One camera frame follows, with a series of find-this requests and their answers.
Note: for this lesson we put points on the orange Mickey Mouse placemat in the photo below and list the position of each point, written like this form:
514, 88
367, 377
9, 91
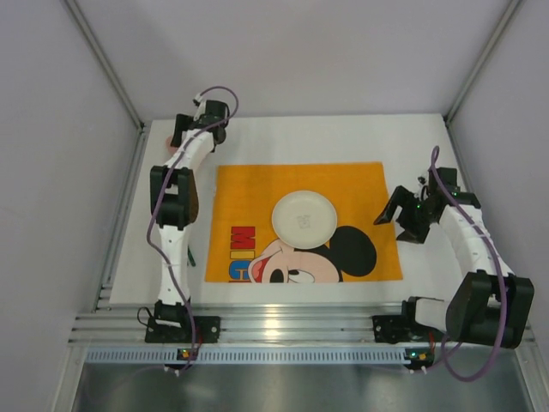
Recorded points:
244, 247

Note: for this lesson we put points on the cream white plate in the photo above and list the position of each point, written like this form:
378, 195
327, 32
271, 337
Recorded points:
304, 219

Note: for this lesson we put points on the aluminium corner post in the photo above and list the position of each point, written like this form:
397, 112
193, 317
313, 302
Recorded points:
496, 35
86, 31

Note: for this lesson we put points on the right aluminium corner post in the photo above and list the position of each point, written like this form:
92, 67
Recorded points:
496, 35

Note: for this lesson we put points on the perforated metal cable tray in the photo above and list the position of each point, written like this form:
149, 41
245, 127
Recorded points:
205, 355

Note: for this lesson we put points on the pink plastic cup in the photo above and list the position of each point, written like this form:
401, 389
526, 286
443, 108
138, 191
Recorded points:
171, 149

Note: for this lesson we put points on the aluminium mounting rail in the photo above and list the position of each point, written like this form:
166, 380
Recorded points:
240, 324

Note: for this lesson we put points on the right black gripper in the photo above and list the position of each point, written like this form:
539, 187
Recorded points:
412, 210

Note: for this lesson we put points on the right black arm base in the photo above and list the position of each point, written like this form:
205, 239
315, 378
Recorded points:
402, 327

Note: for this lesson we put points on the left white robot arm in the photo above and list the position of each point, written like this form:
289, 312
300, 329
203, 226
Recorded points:
174, 199

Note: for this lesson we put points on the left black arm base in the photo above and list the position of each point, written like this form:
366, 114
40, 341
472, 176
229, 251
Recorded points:
177, 327

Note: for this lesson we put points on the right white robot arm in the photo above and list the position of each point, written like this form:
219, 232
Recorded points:
491, 300

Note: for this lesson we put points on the left aluminium corner post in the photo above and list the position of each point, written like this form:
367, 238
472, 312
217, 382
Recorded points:
86, 31

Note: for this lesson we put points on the spoon with green handle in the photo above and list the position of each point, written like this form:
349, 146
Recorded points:
191, 260

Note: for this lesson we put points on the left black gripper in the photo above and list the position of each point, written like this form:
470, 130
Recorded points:
180, 130

